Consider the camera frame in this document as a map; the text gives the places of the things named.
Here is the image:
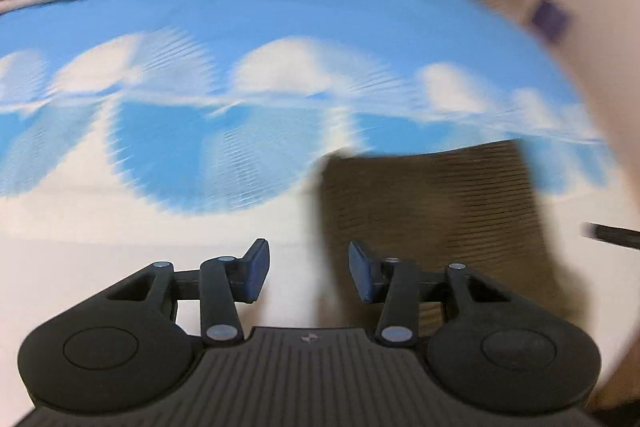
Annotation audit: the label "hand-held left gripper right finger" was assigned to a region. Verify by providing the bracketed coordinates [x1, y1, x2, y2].
[348, 241, 522, 349]

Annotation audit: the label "dark brown pants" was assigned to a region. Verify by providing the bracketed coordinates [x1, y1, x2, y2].
[315, 139, 602, 344]

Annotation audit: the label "purple square object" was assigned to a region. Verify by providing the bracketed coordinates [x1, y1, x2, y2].
[529, 0, 574, 44]

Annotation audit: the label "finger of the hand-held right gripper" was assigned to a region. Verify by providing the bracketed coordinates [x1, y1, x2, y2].
[582, 222, 640, 252]

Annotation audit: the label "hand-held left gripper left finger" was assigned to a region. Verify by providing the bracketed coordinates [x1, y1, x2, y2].
[95, 238, 272, 349]

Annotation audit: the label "blue and white printed bedsheet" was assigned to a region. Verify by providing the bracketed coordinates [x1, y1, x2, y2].
[0, 0, 640, 410]

